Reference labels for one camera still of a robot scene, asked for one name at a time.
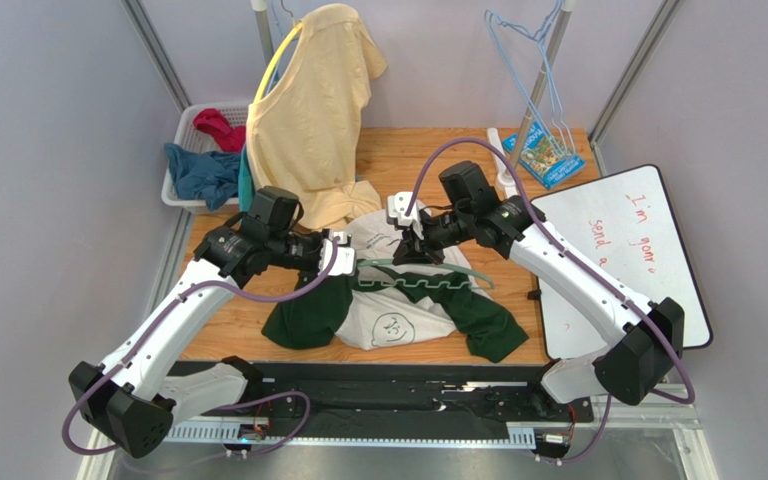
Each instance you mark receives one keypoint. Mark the blue garment in basket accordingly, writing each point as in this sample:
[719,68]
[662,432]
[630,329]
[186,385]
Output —
[211,177]

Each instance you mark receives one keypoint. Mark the aluminium frame post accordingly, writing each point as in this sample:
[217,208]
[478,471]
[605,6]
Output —
[140,19]
[649,42]

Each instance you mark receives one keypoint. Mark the yellow plastic hanger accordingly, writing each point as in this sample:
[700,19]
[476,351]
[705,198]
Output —
[272,66]

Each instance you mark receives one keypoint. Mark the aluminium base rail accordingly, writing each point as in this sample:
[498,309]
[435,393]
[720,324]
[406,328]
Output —
[243,434]

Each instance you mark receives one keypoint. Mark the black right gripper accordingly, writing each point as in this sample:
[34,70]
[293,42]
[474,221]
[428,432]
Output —
[413,238]

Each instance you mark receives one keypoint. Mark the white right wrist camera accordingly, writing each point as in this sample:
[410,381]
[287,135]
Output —
[403,212]

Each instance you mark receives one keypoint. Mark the aluminium frame post right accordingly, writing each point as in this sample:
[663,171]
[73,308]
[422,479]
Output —
[649,42]

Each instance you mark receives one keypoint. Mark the aluminium frame post left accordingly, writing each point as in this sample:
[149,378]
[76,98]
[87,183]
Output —
[140,19]

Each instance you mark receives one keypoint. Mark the red garment in basket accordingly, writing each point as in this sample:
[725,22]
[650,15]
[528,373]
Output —
[213,123]

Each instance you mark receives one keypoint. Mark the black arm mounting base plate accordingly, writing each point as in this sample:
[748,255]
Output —
[409,401]

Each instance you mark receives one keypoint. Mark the cream yellow t-shirt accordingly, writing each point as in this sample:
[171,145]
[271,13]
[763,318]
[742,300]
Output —
[302,136]

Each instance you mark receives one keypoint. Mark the white plastic laundry basket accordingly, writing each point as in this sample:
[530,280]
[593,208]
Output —
[192,140]

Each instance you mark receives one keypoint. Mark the teal garment on hanger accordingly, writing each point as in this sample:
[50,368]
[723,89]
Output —
[245,182]

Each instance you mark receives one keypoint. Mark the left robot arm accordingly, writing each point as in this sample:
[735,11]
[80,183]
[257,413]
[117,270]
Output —
[257,254]

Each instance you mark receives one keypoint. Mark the white dry-erase board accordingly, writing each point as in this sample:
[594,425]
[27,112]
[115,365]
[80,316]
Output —
[625,223]

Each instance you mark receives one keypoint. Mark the green plastic hanger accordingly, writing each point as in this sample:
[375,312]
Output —
[474,280]

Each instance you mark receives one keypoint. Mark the green and white t-shirt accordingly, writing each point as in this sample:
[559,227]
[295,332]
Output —
[375,317]

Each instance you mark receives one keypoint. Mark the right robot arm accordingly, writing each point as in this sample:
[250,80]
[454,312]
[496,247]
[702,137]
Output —
[643,339]

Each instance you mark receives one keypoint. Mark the blue wire hanger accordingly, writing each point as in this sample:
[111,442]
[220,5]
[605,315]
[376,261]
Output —
[543,104]

